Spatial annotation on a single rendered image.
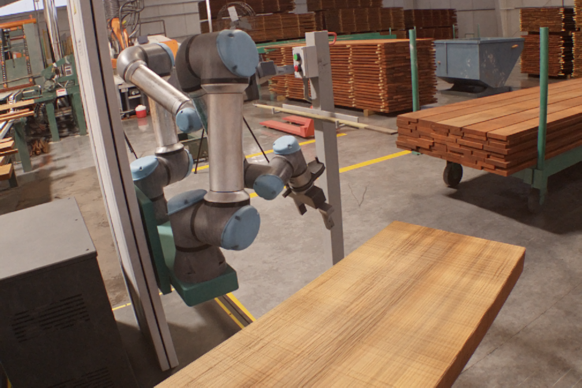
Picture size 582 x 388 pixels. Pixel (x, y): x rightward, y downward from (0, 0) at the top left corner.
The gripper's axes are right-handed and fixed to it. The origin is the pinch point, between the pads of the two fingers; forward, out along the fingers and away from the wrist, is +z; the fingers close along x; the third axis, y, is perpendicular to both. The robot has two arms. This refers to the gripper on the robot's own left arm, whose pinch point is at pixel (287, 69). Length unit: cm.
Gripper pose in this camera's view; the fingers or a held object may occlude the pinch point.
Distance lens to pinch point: 161.2
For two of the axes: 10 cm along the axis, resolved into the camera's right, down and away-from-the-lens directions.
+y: -2.4, -9.7, -0.4
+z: 8.7, -2.4, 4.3
